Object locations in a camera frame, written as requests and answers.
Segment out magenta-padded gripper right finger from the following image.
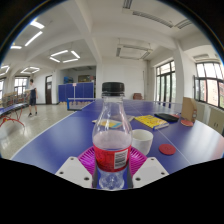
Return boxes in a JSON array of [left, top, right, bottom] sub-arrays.
[[125, 146, 170, 190]]

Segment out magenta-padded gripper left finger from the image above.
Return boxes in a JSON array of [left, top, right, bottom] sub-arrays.
[[54, 146, 99, 190]]

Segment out clear red-labelled drink bottle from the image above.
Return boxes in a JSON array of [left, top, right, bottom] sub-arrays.
[[92, 82, 133, 191]]

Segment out flat round red coaster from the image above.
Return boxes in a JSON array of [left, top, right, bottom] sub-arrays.
[[158, 143, 177, 156]]

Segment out white ceramic cup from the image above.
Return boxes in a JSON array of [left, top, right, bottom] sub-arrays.
[[131, 129, 154, 156]]

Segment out black paddle case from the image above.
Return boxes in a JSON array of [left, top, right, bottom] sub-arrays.
[[153, 112, 180, 123]]

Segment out brown cardboard box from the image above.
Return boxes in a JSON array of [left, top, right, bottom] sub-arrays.
[[181, 96, 198, 123]]

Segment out brown armchair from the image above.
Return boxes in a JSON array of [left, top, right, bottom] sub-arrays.
[[132, 92, 144, 101]]

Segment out beige cabinet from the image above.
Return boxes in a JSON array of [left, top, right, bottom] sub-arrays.
[[208, 105, 224, 135], [196, 101, 209, 124]]

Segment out blue partition boards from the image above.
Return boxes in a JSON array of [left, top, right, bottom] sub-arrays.
[[58, 82, 95, 103]]

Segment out person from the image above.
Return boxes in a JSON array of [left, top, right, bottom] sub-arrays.
[[27, 78, 39, 118]]

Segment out blue table with red legs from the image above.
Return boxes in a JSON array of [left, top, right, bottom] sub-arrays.
[[0, 102, 29, 128]]

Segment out shelf unit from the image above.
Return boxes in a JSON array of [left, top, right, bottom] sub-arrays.
[[1, 92, 28, 108]]

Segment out ceiling lights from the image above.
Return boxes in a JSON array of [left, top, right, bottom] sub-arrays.
[[0, 19, 81, 78]]

